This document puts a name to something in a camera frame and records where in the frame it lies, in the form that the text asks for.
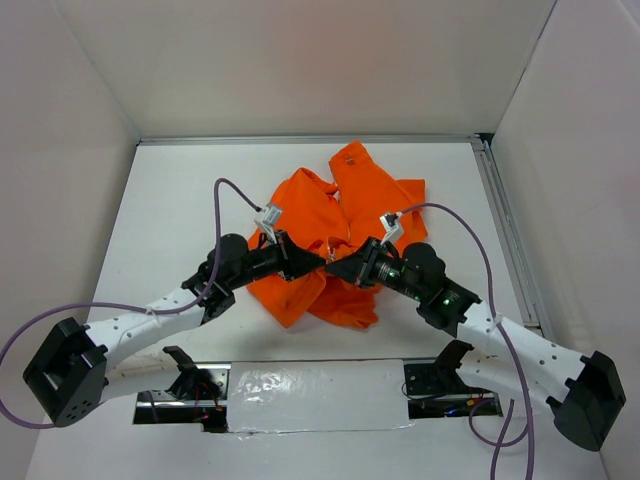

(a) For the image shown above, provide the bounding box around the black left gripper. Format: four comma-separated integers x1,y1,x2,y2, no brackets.
227,229,325,291

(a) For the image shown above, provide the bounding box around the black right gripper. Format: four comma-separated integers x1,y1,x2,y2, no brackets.
324,236,425,301

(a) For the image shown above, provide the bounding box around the orange jacket with pink lining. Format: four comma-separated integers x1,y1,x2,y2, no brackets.
248,142,426,329

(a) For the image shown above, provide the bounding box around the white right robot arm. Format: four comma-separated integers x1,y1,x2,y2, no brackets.
326,238,626,452

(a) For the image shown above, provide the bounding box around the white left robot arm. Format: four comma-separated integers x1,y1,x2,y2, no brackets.
23,230,326,428

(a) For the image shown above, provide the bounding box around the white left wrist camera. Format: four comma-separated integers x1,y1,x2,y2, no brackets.
254,203,282,237

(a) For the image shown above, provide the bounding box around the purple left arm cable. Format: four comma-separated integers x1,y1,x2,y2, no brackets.
0,178,261,431

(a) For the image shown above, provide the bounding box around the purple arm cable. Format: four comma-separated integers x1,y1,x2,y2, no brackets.
399,202,534,480
0,178,261,431

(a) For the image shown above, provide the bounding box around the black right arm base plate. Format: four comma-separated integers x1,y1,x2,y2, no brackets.
401,362,501,420

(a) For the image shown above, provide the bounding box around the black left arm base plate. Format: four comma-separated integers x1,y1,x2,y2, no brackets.
133,363,231,433

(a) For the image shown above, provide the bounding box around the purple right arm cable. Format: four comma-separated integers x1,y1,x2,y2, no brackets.
399,202,534,480

